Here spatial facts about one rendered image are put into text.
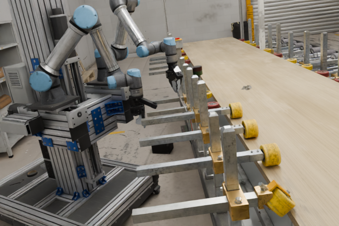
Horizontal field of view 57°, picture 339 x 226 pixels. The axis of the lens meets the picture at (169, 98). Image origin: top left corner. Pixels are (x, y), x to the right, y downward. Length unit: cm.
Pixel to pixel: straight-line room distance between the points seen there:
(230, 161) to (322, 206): 30
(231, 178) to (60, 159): 170
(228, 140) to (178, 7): 888
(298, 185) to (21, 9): 186
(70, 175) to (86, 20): 121
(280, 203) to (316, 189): 19
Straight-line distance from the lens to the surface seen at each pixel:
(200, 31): 976
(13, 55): 477
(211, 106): 186
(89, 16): 172
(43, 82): 179
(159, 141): 138
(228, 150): 91
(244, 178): 169
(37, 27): 216
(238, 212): 94
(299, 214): 102
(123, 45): 234
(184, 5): 969
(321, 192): 112
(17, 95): 246
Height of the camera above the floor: 153
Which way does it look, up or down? 17 degrees down
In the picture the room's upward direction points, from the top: 8 degrees counter-clockwise
